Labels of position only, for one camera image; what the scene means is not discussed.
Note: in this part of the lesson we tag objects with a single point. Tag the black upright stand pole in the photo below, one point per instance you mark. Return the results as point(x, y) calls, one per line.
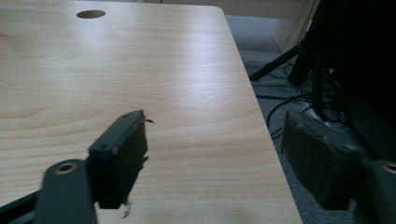
point(317, 87)

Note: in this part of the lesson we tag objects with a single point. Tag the black slanted stand leg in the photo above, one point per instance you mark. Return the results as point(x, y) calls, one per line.
point(274, 63)

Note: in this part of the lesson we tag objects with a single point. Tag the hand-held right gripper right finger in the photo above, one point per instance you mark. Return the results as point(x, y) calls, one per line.
point(320, 161)

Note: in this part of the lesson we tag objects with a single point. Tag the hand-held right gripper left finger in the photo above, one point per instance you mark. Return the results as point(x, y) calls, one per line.
point(120, 161)

